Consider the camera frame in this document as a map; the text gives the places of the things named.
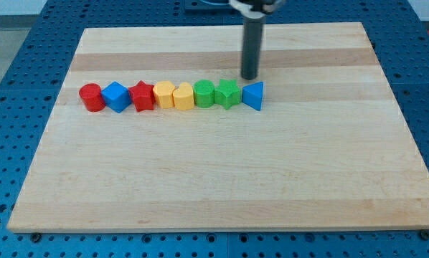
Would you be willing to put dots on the yellow pentagon block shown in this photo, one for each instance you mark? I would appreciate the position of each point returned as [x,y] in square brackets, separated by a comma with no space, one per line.
[163,93]

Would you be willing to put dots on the red cylinder block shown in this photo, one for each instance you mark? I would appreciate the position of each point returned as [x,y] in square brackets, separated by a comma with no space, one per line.
[91,96]

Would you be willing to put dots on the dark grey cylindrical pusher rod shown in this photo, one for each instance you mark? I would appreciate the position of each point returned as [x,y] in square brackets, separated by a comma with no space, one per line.
[251,45]

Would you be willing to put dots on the yellow heart block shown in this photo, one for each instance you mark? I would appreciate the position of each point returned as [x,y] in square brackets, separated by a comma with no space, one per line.
[184,97]

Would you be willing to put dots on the blue triangle block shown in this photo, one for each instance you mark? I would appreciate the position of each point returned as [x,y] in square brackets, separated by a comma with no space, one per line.
[252,95]

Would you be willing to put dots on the wooden board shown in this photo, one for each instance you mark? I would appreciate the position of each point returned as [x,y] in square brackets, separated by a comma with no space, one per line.
[330,149]

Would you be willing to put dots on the red star block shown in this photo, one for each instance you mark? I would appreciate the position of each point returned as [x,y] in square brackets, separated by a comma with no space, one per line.
[142,96]

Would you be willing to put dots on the green star block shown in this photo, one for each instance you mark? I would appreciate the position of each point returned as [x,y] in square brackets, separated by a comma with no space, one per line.
[227,94]

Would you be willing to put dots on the blue cube block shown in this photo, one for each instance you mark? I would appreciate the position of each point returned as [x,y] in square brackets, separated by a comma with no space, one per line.
[116,97]

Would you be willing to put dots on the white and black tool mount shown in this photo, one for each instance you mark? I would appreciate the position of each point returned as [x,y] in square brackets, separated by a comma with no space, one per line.
[256,8]

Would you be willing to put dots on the green cylinder block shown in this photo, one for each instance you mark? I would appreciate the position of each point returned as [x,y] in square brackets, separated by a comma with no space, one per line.
[204,92]

